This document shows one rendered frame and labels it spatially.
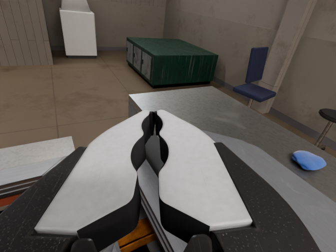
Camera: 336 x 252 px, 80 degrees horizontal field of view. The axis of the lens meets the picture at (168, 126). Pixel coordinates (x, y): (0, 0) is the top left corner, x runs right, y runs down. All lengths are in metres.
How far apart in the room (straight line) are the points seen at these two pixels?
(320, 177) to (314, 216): 0.24
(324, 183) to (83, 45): 5.54
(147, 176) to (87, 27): 5.11
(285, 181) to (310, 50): 3.10
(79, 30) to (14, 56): 1.50
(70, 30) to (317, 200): 5.56
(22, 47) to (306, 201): 5.19
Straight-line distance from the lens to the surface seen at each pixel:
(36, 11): 5.17
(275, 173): 0.77
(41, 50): 5.29
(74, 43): 5.79
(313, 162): 0.92
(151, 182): 0.88
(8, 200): 1.05
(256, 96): 3.11
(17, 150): 1.35
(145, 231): 0.97
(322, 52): 3.65
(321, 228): 0.69
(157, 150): 0.92
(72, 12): 5.70
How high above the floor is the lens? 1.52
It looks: 32 degrees down
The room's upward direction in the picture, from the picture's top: 8 degrees clockwise
